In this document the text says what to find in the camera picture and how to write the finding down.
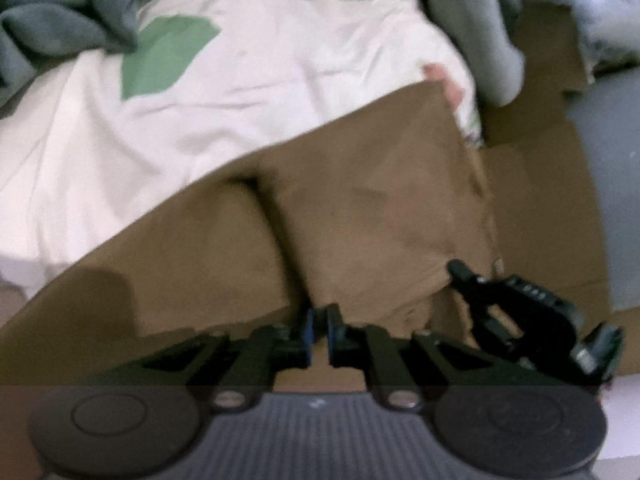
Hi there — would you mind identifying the grey neck pillow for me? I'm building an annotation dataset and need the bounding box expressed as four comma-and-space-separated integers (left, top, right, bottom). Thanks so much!
429, 0, 526, 107

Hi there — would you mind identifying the floral cloth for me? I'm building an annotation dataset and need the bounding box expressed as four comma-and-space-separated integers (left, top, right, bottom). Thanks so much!
457, 105, 487, 150

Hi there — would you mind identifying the brown cardboard sheet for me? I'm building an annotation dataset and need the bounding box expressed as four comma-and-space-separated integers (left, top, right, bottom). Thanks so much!
475, 2, 640, 361

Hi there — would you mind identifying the blue-grey garment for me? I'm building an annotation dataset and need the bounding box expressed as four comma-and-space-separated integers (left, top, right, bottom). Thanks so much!
0, 0, 191, 121

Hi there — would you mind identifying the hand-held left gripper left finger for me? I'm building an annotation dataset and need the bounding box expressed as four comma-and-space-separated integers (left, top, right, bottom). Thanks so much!
115, 309, 316, 409

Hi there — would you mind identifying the brown printed t-shirt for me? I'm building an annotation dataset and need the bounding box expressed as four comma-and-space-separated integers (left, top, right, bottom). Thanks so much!
0, 82, 501, 392

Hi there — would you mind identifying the white printed bed sheet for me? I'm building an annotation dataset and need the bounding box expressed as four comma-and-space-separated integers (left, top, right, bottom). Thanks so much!
0, 0, 483, 301

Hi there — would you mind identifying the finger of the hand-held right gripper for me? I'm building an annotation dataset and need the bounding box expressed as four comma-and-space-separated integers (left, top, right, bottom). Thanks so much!
469, 302, 521, 361
446, 259, 501, 306

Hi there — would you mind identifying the clear plastic bag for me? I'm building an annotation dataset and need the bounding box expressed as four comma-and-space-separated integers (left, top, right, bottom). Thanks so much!
570, 0, 640, 78

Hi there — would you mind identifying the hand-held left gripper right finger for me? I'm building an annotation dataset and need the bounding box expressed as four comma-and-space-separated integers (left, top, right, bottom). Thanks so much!
325, 304, 551, 411

